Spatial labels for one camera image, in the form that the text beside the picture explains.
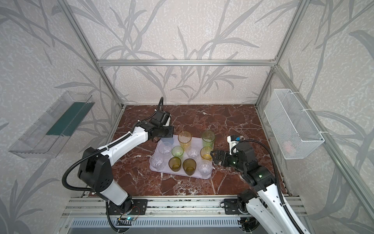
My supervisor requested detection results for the clear faceted cup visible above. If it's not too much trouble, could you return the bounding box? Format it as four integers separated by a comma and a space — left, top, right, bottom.
158, 142, 172, 155

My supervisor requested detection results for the tall yellow plastic cup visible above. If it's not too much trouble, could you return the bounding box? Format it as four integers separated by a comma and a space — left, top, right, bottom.
178, 131, 192, 151

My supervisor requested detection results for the small green cup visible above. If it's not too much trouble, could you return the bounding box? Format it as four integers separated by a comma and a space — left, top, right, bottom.
171, 146, 185, 158

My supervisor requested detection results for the small yellow cup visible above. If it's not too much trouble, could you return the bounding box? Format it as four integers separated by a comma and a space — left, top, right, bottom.
200, 146, 213, 161

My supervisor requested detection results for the small clear faceted glass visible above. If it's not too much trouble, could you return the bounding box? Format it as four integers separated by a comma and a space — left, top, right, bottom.
198, 160, 213, 178

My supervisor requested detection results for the tall green plastic cup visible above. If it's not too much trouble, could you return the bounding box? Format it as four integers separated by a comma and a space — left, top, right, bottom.
201, 130, 215, 149

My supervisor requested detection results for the brown textured cup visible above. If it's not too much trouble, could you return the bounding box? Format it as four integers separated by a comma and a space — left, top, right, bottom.
168, 157, 182, 172
183, 159, 197, 176

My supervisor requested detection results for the tall blue frosted cup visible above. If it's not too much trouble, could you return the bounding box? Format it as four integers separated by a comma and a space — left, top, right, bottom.
161, 137, 174, 145

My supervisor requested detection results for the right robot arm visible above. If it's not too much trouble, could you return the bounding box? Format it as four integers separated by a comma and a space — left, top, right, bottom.
210, 136, 309, 234

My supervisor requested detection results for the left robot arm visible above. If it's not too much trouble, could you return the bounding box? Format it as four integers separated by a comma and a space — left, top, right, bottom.
62, 97, 174, 213

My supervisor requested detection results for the lavender plastic tray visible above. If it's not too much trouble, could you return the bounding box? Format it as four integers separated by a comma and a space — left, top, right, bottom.
150, 135, 211, 179

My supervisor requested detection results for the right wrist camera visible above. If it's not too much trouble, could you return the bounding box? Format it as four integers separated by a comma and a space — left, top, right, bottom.
227, 135, 242, 155

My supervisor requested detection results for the white wire basket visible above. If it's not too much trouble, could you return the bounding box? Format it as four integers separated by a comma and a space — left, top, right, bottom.
265, 89, 325, 160

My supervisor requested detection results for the clear plastic wall bin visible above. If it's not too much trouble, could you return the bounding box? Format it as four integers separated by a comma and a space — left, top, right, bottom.
8, 91, 95, 159

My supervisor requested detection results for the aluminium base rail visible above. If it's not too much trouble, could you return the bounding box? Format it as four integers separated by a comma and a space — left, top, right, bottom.
61, 195, 307, 218

